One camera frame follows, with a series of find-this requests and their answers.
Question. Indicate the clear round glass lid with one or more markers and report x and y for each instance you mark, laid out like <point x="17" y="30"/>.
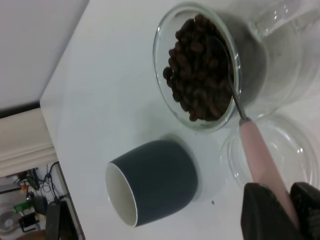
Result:
<point x="287" y="155"/>

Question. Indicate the green circuit board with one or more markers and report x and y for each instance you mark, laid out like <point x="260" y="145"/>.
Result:
<point x="23" y="207"/>

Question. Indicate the dark grey ceramic mug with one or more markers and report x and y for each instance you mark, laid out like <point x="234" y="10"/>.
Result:
<point x="162" y="180"/>

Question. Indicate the black box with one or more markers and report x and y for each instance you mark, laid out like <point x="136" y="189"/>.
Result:
<point x="61" y="220"/>

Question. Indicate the clear double-wall glass cup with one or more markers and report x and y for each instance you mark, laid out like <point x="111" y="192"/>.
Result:
<point x="270" y="75"/>

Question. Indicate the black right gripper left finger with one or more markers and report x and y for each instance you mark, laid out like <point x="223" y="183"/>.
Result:
<point x="262" y="215"/>

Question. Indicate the small white fan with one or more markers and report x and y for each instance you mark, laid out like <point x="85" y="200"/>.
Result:
<point x="8" y="221"/>

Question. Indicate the roasted coffee beans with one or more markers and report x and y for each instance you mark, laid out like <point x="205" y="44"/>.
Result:
<point x="197" y="82"/>

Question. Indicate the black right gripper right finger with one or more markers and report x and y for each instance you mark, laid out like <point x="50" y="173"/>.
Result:
<point x="310" y="210"/>

